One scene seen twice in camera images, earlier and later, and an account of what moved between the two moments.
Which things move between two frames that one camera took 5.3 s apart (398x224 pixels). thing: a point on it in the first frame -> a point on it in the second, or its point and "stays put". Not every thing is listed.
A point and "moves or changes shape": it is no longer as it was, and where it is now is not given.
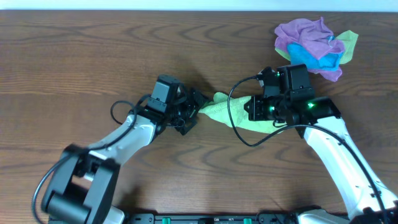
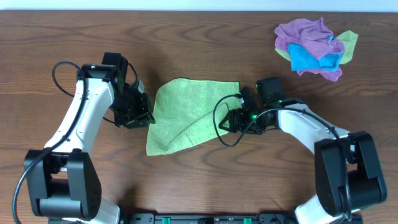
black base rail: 211,218 stays put
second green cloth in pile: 348,38 stays put
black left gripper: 192,109 -> 145,107
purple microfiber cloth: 314,35 stays put
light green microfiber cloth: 239,114 moves or changes shape
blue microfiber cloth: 300,55 stays put
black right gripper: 254,112 -> 232,127
